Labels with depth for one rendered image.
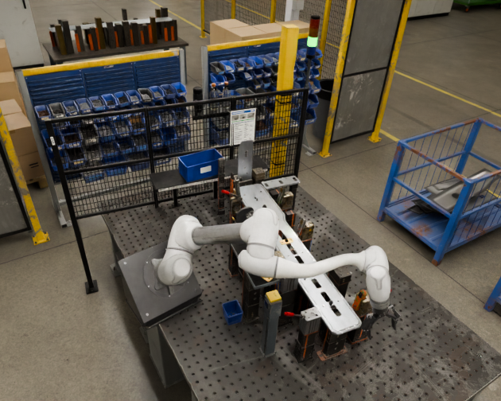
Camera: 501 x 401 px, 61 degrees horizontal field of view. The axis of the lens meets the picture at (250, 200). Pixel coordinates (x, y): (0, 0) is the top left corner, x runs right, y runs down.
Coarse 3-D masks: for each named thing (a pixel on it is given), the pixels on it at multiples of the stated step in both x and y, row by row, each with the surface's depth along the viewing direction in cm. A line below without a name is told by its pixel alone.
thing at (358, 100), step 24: (360, 0) 451; (384, 0) 470; (408, 0) 487; (360, 24) 469; (384, 24) 489; (360, 48) 489; (384, 48) 511; (336, 72) 490; (360, 72) 510; (384, 72) 535; (336, 96) 507; (360, 96) 537; (384, 96) 556; (336, 120) 535; (360, 120) 562
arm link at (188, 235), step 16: (176, 224) 241; (192, 224) 236; (224, 224) 220; (240, 224) 210; (256, 224) 198; (272, 224) 198; (176, 240) 236; (192, 240) 233; (208, 240) 224; (224, 240) 216; (240, 240) 209; (256, 240) 195; (272, 240) 197
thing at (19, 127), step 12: (12, 108) 461; (12, 120) 438; (24, 120) 439; (12, 132) 422; (24, 132) 429; (24, 144) 435; (36, 144) 443; (24, 156) 442; (36, 156) 450; (24, 168) 448; (36, 168) 456; (36, 180) 461
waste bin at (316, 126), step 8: (320, 80) 576; (328, 80) 582; (328, 88) 587; (320, 96) 556; (328, 96) 549; (320, 104) 564; (328, 104) 557; (320, 112) 570; (320, 120) 576; (320, 128) 583; (320, 136) 590
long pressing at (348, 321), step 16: (240, 192) 307; (256, 192) 308; (256, 208) 292; (272, 208) 292; (288, 224) 280; (288, 256) 255; (304, 256) 255; (304, 288) 234; (320, 288) 235; (336, 288) 236; (320, 304) 226; (336, 304) 227; (336, 320) 218; (352, 320) 219
